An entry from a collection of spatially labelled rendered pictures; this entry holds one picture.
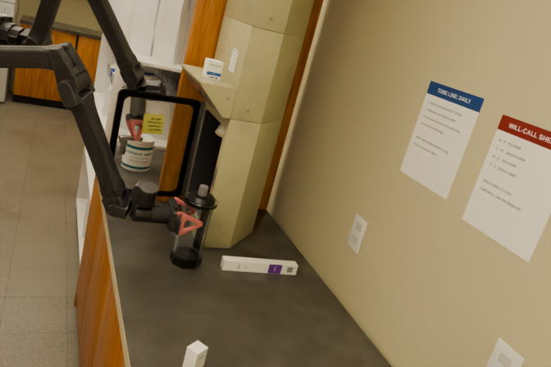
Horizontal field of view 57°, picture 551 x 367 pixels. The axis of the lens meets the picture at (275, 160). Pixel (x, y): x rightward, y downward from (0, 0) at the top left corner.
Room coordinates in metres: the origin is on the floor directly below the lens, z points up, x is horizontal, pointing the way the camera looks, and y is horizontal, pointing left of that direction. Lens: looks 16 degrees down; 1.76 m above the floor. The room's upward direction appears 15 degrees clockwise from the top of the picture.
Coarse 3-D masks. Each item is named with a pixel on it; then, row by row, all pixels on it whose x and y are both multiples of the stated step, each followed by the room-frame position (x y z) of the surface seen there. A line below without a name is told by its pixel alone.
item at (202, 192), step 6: (204, 186) 1.46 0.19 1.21; (192, 192) 1.46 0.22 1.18; (198, 192) 1.46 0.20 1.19; (204, 192) 1.45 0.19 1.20; (192, 198) 1.43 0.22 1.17; (198, 198) 1.43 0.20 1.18; (204, 198) 1.44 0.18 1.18; (210, 198) 1.45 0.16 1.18; (204, 204) 1.42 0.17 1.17; (210, 204) 1.44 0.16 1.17
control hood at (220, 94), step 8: (184, 64) 1.82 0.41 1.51; (192, 72) 1.68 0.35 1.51; (200, 72) 1.73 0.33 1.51; (200, 80) 1.57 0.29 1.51; (208, 80) 1.60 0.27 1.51; (216, 80) 1.65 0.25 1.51; (224, 80) 1.69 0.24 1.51; (208, 88) 1.55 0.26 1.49; (216, 88) 1.56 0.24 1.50; (224, 88) 1.57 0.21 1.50; (232, 88) 1.58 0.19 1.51; (208, 96) 1.55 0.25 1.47; (216, 96) 1.56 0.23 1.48; (224, 96) 1.57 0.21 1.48; (232, 96) 1.58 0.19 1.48; (216, 104) 1.56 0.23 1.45; (224, 104) 1.57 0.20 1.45; (232, 104) 1.59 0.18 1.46; (224, 112) 1.58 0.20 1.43
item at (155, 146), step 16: (128, 112) 1.72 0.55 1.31; (144, 112) 1.75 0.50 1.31; (160, 112) 1.78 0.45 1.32; (176, 112) 1.81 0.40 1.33; (192, 112) 1.84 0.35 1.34; (128, 128) 1.72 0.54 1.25; (144, 128) 1.76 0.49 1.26; (160, 128) 1.79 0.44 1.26; (176, 128) 1.82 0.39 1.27; (128, 144) 1.73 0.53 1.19; (144, 144) 1.76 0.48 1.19; (160, 144) 1.79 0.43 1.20; (176, 144) 1.82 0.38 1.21; (128, 160) 1.74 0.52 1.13; (144, 160) 1.77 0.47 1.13; (160, 160) 1.80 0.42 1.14; (176, 160) 1.83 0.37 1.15; (128, 176) 1.74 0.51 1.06; (144, 176) 1.77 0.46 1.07; (160, 176) 1.80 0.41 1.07; (176, 176) 1.84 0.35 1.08
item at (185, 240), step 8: (216, 200) 1.49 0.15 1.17; (184, 208) 1.44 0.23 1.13; (192, 208) 1.42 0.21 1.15; (192, 216) 1.42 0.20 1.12; (200, 216) 1.42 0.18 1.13; (208, 216) 1.44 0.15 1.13; (184, 224) 1.43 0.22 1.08; (192, 224) 1.42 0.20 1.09; (208, 224) 1.45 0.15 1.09; (192, 232) 1.42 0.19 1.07; (200, 232) 1.43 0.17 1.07; (176, 240) 1.44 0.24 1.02; (184, 240) 1.42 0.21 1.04; (192, 240) 1.42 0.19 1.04; (200, 240) 1.44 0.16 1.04; (176, 248) 1.43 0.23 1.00; (184, 248) 1.42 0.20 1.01; (192, 248) 1.42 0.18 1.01; (200, 248) 1.44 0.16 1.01; (184, 256) 1.42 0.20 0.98; (192, 256) 1.43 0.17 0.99; (200, 256) 1.46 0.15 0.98
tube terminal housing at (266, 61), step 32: (224, 32) 1.83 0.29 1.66; (256, 32) 1.60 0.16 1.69; (224, 64) 1.75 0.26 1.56; (256, 64) 1.61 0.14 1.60; (288, 64) 1.74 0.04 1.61; (256, 96) 1.62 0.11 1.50; (288, 96) 1.82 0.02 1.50; (224, 128) 1.62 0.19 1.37; (256, 128) 1.63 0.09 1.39; (224, 160) 1.59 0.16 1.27; (256, 160) 1.67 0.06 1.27; (224, 192) 1.61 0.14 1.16; (256, 192) 1.75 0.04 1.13; (224, 224) 1.62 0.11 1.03
